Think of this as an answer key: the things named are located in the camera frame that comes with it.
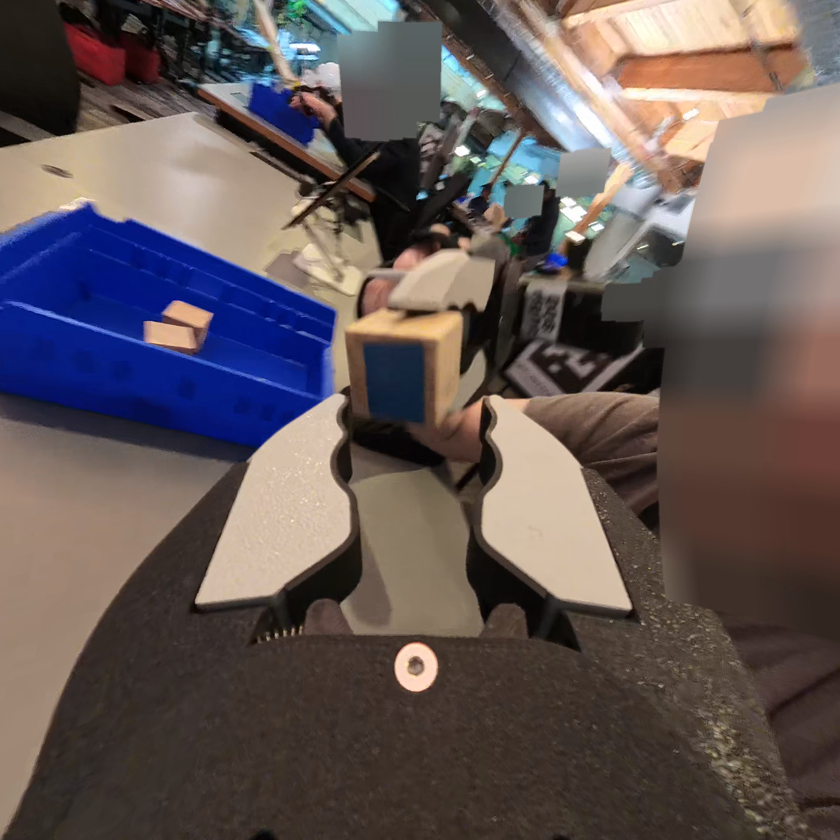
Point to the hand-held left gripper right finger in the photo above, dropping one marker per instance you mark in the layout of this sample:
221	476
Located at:
544	525

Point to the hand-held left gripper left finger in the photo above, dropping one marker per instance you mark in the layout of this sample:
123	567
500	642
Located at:
282	525

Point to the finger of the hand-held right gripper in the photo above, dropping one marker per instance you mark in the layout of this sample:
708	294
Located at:
446	282
471	387

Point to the blue striped wooden cube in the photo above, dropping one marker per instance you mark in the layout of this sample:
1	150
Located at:
170	338
394	380
187	315

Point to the blue plastic bin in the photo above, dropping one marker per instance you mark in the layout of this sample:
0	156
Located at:
98	380
279	111

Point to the person's right hand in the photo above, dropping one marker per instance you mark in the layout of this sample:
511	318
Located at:
459	433

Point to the background display stand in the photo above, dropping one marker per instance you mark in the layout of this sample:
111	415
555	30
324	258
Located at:
321	262

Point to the wooden background desk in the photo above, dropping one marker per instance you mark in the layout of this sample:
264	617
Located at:
262	138

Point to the red storage bin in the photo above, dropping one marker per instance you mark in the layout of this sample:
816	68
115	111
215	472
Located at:
95	56
141	62

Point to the round table grommet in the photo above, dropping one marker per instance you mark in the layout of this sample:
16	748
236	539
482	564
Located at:
56	172

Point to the black chair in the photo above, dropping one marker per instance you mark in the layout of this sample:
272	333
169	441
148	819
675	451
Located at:
33	65

